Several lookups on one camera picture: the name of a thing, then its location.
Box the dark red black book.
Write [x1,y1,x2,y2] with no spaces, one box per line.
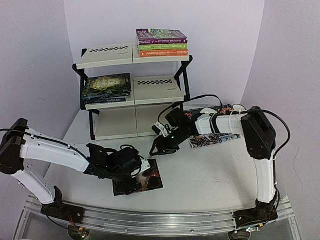
[112,159,163,197]

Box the floral Little Women book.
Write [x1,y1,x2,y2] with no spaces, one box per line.
[83,97,127,105]

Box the black Moon and Sixpence book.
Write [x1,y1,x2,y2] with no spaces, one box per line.
[123,89,132,96]

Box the green Alice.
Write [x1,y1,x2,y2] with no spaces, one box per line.
[82,73,132,98]

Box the orange 78-Storey Treehouse book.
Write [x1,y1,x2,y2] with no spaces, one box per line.
[139,49,189,58]

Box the green 65-Storey Treehouse book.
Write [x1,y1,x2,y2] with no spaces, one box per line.
[138,44,188,51]

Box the purple 117-Storey Treehouse book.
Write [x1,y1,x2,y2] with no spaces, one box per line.
[136,28,188,45]

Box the dark blue Nineteen Eighty-Four book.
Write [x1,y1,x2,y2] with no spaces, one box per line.
[83,93,127,100]

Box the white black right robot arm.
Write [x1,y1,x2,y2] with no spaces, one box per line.
[149,106,291,227]

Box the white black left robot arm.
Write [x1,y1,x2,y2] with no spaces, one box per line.
[0,118,143,223]

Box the patterned fabric placemat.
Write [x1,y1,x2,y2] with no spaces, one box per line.
[184,105,243,149]

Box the beige three-tier shelf rack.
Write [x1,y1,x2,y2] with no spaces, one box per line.
[72,43,193,141]

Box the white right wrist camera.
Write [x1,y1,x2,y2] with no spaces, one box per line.
[151,121,170,138]

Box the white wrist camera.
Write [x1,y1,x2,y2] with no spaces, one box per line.
[151,121,170,138]
[140,159,151,174]

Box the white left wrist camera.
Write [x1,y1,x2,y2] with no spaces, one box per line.
[140,159,151,174]

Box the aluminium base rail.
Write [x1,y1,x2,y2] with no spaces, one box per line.
[12,194,301,240]

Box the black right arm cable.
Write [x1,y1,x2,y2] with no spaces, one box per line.
[157,94,292,161]

